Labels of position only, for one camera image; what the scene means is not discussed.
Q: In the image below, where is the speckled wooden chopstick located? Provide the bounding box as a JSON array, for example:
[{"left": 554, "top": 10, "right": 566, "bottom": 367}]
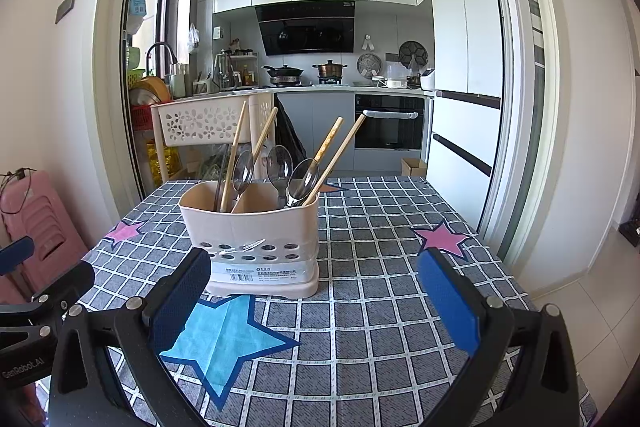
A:
[{"left": 312, "top": 117, "right": 345, "bottom": 164}]

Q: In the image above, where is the black cable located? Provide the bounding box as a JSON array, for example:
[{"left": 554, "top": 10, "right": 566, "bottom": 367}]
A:
[{"left": 0, "top": 167, "right": 33, "bottom": 212}]

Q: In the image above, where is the grey checkered star tablecloth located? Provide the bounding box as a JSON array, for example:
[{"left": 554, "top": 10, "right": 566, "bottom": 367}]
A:
[{"left": 47, "top": 177, "right": 598, "bottom": 427}]

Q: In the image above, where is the dark kitchen faucet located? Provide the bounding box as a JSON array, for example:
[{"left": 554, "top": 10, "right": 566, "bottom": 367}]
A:
[{"left": 146, "top": 42, "right": 178, "bottom": 75}]

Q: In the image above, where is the glass kettle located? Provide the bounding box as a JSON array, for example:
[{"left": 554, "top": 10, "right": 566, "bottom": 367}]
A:
[{"left": 214, "top": 52, "right": 233, "bottom": 92}]

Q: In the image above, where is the round dark hanging tray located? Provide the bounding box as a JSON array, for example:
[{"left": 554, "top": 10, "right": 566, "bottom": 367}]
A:
[{"left": 398, "top": 39, "right": 429, "bottom": 70}]

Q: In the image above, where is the black range hood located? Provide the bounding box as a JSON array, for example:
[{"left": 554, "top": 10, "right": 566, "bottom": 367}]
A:
[{"left": 255, "top": 0, "right": 357, "bottom": 56}]

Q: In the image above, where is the cardboard box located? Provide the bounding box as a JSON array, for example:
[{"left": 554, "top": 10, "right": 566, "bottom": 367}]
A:
[{"left": 401, "top": 157, "right": 429, "bottom": 178}]

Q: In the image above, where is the black wok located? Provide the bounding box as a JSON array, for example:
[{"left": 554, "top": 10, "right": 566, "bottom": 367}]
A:
[{"left": 261, "top": 64, "right": 304, "bottom": 80}]

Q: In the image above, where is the black built-in oven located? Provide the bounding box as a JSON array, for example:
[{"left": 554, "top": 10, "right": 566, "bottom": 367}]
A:
[{"left": 354, "top": 93, "right": 427, "bottom": 151}]

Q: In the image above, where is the dark-handled steel spoon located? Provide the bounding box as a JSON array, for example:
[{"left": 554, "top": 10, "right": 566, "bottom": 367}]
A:
[{"left": 285, "top": 158, "right": 321, "bottom": 208}]

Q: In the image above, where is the red plastic basket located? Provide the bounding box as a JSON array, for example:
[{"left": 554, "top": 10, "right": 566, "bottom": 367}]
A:
[{"left": 130, "top": 104, "right": 155, "bottom": 130}]

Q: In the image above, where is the pink plastic chair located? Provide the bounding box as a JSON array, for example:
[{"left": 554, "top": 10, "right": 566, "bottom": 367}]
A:
[{"left": 0, "top": 169, "right": 91, "bottom": 303}]

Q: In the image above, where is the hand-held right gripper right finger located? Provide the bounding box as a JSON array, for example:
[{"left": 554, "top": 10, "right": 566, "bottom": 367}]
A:
[{"left": 416, "top": 247, "right": 581, "bottom": 427}]

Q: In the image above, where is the plain wooden chopstick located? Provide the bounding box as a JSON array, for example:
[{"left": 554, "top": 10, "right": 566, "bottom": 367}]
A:
[
  {"left": 231, "top": 107, "right": 279, "bottom": 210},
  {"left": 220, "top": 100, "right": 248, "bottom": 214},
  {"left": 301, "top": 113, "right": 367, "bottom": 206}
]

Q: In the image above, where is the steel cooking pot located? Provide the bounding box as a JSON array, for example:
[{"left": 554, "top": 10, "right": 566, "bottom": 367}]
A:
[{"left": 312, "top": 60, "right": 349, "bottom": 79}]

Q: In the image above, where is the beige plastic utensil holder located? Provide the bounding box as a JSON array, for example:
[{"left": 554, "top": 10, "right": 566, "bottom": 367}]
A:
[{"left": 177, "top": 179, "right": 321, "bottom": 299}]

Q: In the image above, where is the white perforated basket cart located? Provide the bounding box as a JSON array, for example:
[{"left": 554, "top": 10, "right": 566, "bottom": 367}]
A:
[{"left": 150, "top": 93, "right": 276, "bottom": 188}]

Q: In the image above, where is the black hanging bag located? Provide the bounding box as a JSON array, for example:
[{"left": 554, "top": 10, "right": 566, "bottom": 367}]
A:
[{"left": 274, "top": 96, "right": 307, "bottom": 164}]

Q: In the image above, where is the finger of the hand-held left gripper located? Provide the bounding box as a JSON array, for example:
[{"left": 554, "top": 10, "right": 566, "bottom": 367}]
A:
[
  {"left": 0, "top": 259, "right": 96, "bottom": 350},
  {"left": 0, "top": 237, "right": 35, "bottom": 275}
]

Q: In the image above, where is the white refrigerator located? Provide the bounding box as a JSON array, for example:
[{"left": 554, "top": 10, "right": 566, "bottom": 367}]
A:
[{"left": 425, "top": 0, "right": 503, "bottom": 220}]

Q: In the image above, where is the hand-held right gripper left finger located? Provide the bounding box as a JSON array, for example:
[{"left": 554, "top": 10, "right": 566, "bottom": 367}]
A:
[{"left": 48, "top": 248, "right": 213, "bottom": 427}]

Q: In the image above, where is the round metal strainer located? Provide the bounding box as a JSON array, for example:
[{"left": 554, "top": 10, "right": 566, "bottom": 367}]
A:
[{"left": 356, "top": 53, "right": 383, "bottom": 78}]

